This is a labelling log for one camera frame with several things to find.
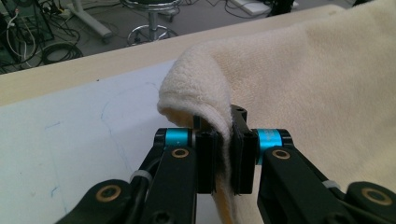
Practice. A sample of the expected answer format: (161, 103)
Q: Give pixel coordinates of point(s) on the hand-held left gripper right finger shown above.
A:
(243, 161)

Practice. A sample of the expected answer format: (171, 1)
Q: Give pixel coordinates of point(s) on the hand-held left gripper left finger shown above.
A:
(205, 161)

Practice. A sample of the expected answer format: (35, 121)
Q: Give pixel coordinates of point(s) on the cream towel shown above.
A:
(311, 93)

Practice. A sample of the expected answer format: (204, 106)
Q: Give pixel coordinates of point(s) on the pale grid mat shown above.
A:
(77, 140)

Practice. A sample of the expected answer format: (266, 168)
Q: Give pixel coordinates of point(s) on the black round stool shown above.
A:
(152, 21)

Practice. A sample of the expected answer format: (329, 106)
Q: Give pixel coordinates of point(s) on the white table leg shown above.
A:
(90, 21)
(252, 6)

